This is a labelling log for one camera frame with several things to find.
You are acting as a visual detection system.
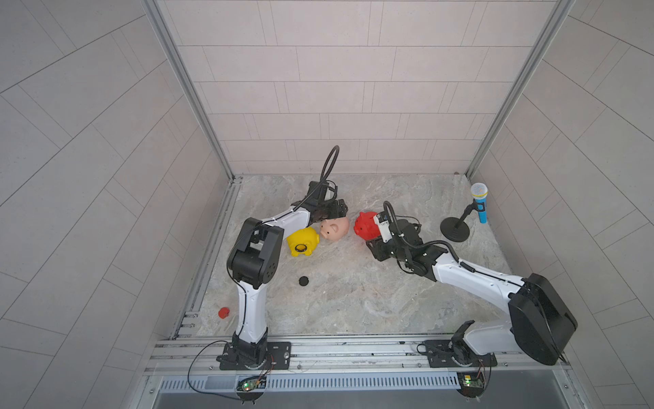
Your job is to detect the pink piggy bank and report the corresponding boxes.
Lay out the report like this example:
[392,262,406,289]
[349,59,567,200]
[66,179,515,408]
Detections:
[320,217,350,242]

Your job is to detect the yellow piggy bank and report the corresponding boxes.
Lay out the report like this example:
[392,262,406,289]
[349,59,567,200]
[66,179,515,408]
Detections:
[287,227,320,257]

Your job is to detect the red piggy bank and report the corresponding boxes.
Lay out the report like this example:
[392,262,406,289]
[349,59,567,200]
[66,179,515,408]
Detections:
[354,211,381,241]

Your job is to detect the red round plug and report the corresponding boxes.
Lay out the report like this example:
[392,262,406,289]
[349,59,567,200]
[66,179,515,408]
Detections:
[218,307,230,320]

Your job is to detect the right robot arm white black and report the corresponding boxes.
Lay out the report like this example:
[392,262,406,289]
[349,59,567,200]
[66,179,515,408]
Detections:
[366,212,578,366]

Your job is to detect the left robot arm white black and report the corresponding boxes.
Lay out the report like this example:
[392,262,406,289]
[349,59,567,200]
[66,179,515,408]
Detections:
[227,180,347,367]

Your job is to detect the black microphone stand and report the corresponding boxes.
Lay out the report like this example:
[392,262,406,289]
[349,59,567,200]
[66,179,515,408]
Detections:
[440,201,477,243]

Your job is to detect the blue toy microphone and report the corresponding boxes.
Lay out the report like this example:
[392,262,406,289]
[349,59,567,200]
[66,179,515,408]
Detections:
[471,182,489,224]

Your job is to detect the right controller board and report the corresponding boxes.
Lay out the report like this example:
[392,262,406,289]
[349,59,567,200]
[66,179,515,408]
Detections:
[456,373,486,398]

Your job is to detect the controller board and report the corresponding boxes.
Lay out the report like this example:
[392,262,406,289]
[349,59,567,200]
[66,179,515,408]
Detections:
[236,377,267,402]
[456,373,486,398]

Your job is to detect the left controller board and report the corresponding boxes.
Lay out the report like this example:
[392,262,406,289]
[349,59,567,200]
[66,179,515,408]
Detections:
[236,377,267,402]

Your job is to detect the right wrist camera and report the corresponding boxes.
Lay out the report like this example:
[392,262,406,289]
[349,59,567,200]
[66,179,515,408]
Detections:
[374,212,393,243]

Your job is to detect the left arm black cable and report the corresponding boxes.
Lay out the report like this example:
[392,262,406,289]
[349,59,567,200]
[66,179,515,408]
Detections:
[290,145,342,213]

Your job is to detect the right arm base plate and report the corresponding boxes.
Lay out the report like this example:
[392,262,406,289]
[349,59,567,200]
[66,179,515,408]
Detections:
[417,340,497,368]

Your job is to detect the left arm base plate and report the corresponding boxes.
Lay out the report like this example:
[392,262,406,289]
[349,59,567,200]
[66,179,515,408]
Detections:
[216,340,292,371]

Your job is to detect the aluminium rail frame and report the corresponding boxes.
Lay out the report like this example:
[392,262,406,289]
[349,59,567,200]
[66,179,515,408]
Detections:
[128,333,589,408]

